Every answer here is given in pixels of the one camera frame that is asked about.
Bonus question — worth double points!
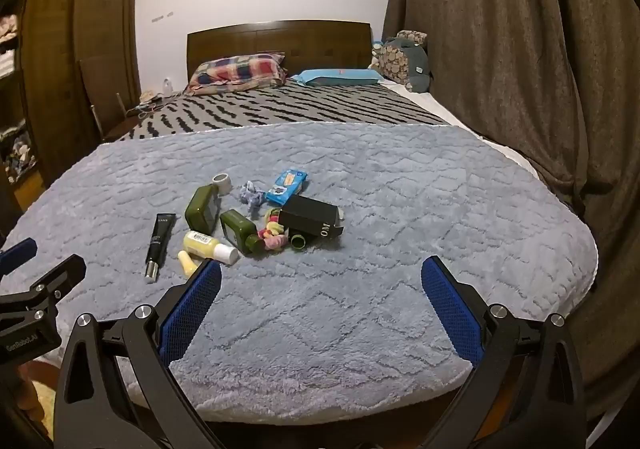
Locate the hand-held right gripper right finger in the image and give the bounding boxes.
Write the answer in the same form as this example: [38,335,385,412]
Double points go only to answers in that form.
[421,255,586,449]

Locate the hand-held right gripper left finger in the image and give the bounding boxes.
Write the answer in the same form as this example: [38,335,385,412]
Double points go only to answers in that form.
[52,259,223,449]

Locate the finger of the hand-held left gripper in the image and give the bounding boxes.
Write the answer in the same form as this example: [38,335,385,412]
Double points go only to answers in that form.
[0,254,87,317]
[0,237,38,276]

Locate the small pale yellow bottle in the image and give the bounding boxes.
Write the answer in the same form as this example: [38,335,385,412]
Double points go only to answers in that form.
[178,250,202,278]

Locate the yellow bottle with white cap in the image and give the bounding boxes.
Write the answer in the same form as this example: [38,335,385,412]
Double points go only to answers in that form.
[182,230,240,266]

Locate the black cosmetic tube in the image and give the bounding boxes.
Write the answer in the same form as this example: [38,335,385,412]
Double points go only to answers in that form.
[144,213,177,284]

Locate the small dark green bottle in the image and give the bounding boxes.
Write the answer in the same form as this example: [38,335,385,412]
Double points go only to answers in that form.
[220,209,262,256]

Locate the large dark green bottle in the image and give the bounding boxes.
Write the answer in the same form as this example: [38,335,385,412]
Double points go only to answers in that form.
[184,184,222,233]

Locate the pile of colourful hair ties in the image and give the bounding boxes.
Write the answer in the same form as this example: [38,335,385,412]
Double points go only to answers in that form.
[257,208,291,251]

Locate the blue-white plastic bag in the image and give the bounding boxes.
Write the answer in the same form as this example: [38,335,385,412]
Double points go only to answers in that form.
[239,182,267,220]

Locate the black cardboard box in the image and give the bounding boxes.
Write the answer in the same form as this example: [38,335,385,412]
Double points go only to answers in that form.
[278,195,345,241]

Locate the blue wet wipes packet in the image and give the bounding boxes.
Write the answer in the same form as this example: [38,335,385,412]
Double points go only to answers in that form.
[265,169,307,206]

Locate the grey fluffy blanket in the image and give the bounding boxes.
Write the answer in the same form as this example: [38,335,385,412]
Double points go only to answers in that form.
[0,122,601,422]

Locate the wooden nightstand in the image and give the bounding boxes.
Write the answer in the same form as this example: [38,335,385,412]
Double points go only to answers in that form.
[102,92,183,142]

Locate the open shelf with clothes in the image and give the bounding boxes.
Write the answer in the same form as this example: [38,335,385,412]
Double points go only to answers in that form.
[0,0,37,192]

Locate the grey black striped blanket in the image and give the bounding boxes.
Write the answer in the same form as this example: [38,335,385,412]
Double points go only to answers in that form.
[120,79,451,142]

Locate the wooden wardrobe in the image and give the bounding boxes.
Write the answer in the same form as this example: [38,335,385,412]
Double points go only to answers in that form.
[22,0,143,180]

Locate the plaid pillow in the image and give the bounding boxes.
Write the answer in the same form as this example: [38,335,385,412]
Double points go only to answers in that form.
[184,54,288,96]

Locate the blue pillow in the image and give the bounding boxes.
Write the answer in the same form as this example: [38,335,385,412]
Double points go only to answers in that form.
[290,68,385,88]

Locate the brown curtain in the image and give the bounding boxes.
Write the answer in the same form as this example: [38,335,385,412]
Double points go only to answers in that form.
[382,0,640,422]

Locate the wooden headboard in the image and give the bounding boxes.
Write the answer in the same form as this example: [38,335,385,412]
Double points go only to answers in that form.
[186,20,375,85]

